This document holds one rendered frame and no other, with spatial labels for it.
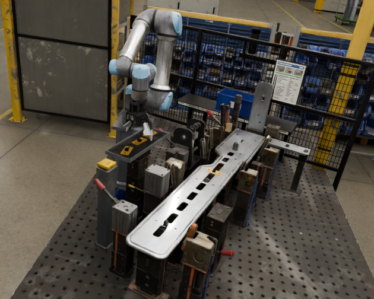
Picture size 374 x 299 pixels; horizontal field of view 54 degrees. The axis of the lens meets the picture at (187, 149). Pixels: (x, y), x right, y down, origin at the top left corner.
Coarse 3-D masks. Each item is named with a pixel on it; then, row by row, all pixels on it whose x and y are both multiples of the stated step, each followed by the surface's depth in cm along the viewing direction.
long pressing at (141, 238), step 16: (224, 144) 228; (240, 144) 230; (256, 144) 233; (240, 160) 211; (192, 176) 189; (224, 176) 193; (176, 192) 174; (208, 192) 177; (160, 208) 161; (176, 208) 163; (192, 208) 164; (144, 224) 150; (160, 224) 152; (176, 224) 153; (128, 240) 141; (144, 240) 142; (160, 240) 143; (176, 240) 144; (160, 256) 136
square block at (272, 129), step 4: (272, 124) 252; (268, 128) 247; (272, 128) 246; (276, 128) 246; (268, 132) 248; (272, 132) 247; (276, 132) 246; (272, 136) 248; (276, 136) 248; (260, 156) 258; (260, 160) 259
